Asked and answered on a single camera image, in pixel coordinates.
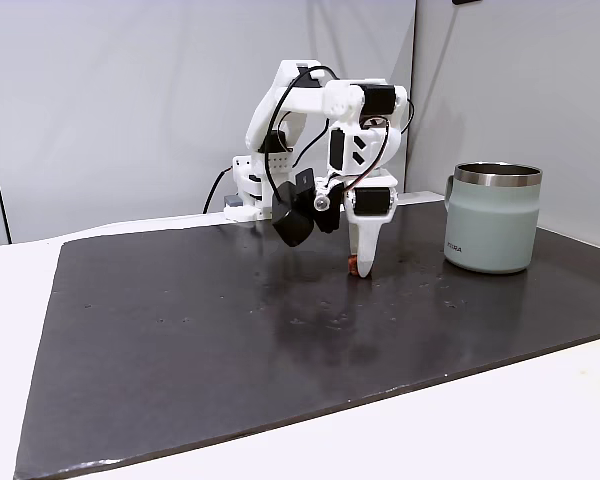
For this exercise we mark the black wall fixture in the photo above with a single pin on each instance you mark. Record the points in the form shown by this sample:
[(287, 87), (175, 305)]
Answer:
[(466, 2)]

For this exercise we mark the pale green steel mug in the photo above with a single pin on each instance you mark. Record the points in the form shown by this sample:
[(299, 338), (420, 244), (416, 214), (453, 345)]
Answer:
[(490, 225)]

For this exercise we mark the black rubber table mat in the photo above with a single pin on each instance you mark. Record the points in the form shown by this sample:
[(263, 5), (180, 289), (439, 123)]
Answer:
[(230, 350)]

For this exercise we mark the black oval camera box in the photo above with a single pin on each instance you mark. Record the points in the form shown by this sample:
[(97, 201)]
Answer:
[(292, 220)]

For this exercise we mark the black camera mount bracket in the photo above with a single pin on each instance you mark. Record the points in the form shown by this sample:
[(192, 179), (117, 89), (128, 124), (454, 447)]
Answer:
[(327, 215)]

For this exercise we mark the grey table clamp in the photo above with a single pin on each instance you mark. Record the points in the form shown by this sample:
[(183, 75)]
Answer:
[(231, 201)]

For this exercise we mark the small red cube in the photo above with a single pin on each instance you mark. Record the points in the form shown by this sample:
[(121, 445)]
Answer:
[(352, 266)]

